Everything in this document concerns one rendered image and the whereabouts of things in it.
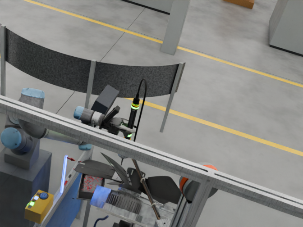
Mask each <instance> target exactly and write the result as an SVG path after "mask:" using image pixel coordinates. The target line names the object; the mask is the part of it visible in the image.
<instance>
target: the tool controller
mask: <svg viewBox="0 0 303 227"><path fill-rule="evenodd" d="M118 94H119V91H118V90H116V89H115V88H113V87H111V86H110V85H107V86H106V87H105V89H102V93H101V94H100V95H99V96H98V98H97V99H96V100H95V102H94V104H93V106H92V108H91V110H93V111H96V112H99V113H102V114H104V115H105V116H106V114H107V113H108V111H109V110H110V109H111V107H112V105H113V103H114V101H115V100H116V98H117V96H118Z"/></svg>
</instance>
